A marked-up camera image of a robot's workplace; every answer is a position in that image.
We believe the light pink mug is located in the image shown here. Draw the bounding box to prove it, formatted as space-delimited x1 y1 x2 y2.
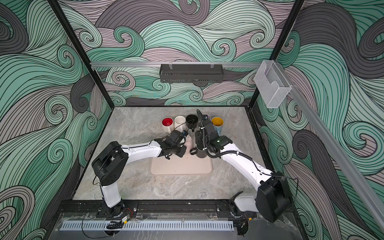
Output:
184 136 194 153

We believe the blue butterfly mug yellow inside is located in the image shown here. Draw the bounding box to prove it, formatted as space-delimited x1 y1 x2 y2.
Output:
211 117 224 136

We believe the cream white mug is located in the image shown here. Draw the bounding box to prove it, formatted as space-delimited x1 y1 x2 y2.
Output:
162 117 175 134

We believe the white ribbed mug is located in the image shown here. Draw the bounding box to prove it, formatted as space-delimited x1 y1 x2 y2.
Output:
174 116 187 133

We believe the black mug white base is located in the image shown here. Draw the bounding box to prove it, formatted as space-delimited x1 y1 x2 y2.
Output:
186 115 199 132

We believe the beige pink ribbed mug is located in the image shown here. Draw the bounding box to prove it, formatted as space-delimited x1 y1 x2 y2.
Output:
203 115 212 121

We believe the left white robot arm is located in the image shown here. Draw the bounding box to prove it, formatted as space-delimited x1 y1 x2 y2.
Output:
92 139 187 218

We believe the beige silicone drying mat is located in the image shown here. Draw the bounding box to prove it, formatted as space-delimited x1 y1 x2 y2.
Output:
150 137 213 176

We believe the black wall tray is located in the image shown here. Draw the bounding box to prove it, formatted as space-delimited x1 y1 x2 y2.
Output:
160 64 224 83

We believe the aluminium wall rail back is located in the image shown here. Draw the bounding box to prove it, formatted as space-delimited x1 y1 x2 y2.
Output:
90 61 262 69

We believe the aluminium wall rail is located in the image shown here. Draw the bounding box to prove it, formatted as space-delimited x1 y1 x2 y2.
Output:
275 63 384 230
90 61 262 69

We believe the white slotted cable duct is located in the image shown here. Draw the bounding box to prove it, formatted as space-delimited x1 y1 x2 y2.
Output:
59 221 235 232

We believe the clear plastic wall bin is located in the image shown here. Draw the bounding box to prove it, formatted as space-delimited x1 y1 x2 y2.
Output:
254 61 292 109

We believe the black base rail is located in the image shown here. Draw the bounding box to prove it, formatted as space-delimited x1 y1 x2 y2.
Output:
54 199 258 221

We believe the black corner frame post right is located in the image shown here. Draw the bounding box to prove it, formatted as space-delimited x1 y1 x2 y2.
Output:
249 1 304 109

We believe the black corner frame post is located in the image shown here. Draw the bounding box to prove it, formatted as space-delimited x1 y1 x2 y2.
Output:
48 0 115 110
249 1 304 109

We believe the black corner frame post left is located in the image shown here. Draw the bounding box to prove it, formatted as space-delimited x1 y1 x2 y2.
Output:
48 0 115 110

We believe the aluminium wall rail right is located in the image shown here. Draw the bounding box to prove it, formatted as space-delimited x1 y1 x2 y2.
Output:
275 63 384 230

